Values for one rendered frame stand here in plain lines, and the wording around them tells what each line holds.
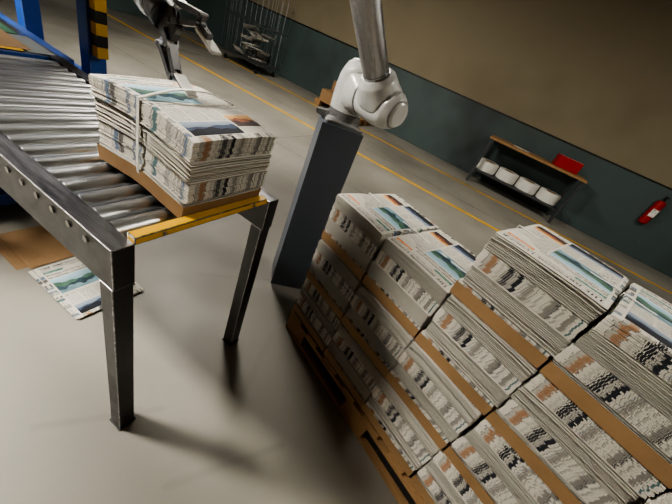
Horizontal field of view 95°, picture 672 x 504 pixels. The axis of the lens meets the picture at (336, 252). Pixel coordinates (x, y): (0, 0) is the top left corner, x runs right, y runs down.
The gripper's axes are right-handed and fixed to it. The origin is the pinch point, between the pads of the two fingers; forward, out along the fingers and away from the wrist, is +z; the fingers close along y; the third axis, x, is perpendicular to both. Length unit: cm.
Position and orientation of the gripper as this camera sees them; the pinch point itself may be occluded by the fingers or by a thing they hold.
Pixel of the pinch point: (202, 72)
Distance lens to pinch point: 95.8
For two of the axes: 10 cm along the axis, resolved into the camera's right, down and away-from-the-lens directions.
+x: -4.9, 3.4, -8.0
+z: 5.5, 8.4, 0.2
